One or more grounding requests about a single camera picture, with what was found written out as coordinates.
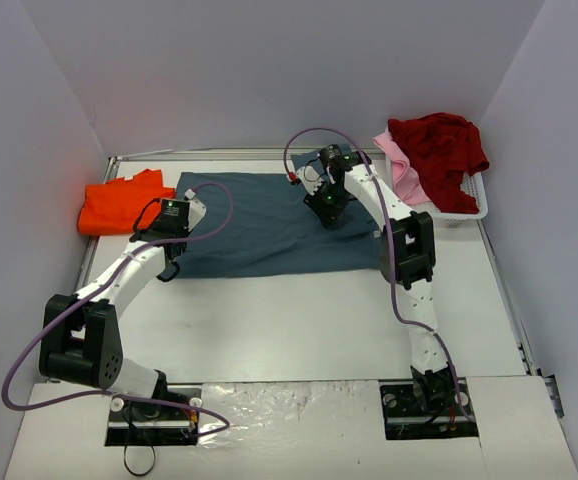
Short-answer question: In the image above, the orange t shirt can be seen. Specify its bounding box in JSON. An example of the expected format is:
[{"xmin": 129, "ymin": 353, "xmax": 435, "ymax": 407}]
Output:
[{"xmin": 77, "ymin": 169, "xmax": 176, "ymax": 236}]

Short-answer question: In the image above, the blue-grey t shirt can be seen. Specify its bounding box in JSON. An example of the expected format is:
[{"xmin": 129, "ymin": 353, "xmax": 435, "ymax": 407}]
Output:
[{"xmin": 176, "ymin": 172, "xmax": 379, "ymax": 279}]

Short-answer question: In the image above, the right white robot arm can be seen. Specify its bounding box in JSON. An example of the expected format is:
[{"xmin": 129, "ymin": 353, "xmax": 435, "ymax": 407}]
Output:
[{"xmin": 297, "ymin": 145, "xmax": 455, "ymax": 413}]

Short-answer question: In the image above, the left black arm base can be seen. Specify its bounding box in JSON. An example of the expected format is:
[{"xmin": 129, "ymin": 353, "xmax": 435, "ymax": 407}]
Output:
[{"xmin": 104, "ymin": 397, "xmax": 200, "ymax": 447}]

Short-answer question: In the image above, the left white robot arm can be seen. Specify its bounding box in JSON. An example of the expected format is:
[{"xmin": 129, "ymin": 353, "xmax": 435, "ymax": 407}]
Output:
[{"xmin": 39, "ymin": 195, "xmax": 206, "ymax": 418}]

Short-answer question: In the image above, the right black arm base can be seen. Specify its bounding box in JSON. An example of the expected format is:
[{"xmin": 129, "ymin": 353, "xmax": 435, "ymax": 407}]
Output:
[{"xmin": 379, "ymin": 379, "xmax": 479, "ymax": 441}]

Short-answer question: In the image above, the pink t shirt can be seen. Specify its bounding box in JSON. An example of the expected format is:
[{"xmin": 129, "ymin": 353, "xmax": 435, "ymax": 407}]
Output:
[{"xmin": 373, "ymin": 130, "xmax": 430, "ymax": 206}]

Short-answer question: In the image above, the dark red t shirt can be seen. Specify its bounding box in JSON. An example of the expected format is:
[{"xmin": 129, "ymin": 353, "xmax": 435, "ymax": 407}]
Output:
[{"xmin": 387, "ymin": 112, "xmax": 490, "ymax": 212}]

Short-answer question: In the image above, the white plastic laundry basket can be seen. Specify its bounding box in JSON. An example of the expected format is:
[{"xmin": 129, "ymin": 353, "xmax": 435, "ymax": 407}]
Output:
[{"xmin": 413, "ymin": 173, "xmax": 488, "ymax": 228}]

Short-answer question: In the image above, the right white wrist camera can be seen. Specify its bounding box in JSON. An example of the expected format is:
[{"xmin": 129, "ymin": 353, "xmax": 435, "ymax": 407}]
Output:
[{"xmin": 288, "ymin": 165, "xmax": 325, "ymax": 196}]

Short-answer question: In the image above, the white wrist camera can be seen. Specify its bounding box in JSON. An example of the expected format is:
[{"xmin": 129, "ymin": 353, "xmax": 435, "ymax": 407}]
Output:
[
  {"xmin": 288, "ymin": 165, "xmax": 325, "ymax": 196},
  {"xmin": 183, "ymin": 188, "xmax": 207, "ymax": 233}
]

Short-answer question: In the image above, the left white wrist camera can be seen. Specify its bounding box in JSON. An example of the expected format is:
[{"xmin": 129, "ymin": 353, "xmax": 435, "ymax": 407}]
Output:
[{"xmin": 183, "ymin": 188, "xmax": 207, "ymax": 233}]

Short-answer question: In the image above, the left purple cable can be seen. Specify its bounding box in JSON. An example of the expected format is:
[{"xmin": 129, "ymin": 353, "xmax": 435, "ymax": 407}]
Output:
[{"xmin": 1, "ymin": 182, "xmax": 235, "ymax": 441}]

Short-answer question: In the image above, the purple cable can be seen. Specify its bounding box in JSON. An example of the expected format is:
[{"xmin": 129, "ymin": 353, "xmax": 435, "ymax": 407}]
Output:
[
  {"xmin": 1, "ymin": 182, "xmax": 235, "ymax": 441},
  {"xmin": 282, "ymin": 128, "xmax": 473, "ymax": 419}
]

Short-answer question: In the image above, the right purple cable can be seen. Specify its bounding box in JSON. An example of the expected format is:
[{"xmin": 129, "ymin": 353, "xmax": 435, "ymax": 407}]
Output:
[{"xmin": 282, "ymin": 128, "xmax": 473, "ymax": 419}]

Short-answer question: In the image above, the black loop cable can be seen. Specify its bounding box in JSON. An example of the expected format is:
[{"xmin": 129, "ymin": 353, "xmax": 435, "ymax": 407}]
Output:
[{"xmin": 122, "ymin": 429, "xmax": 157, "ymax": 477}]

